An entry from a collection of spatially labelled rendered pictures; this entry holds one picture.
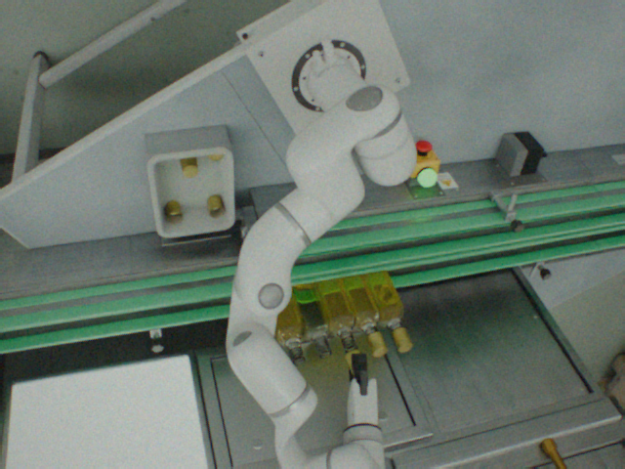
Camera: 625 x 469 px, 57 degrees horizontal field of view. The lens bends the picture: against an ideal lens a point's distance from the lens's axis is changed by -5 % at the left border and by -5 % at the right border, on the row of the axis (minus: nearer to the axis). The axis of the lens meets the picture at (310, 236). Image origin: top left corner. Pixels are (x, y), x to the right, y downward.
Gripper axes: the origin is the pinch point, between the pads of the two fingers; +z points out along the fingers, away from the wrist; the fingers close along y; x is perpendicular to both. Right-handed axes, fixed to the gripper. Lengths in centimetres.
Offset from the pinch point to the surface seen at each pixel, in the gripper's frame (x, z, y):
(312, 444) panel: 8.8, -11.2, -12.8
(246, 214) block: 24.8, 29.0, 15.3
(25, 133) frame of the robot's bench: 83, 54, 18
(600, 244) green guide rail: -71, 43, -3
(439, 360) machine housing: -23.4, 13.5, -16.1
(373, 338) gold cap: -3.6, 6.6, 1.5
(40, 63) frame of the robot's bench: 91, 90, 18
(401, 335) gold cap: -9.9, 7.5, 1.5
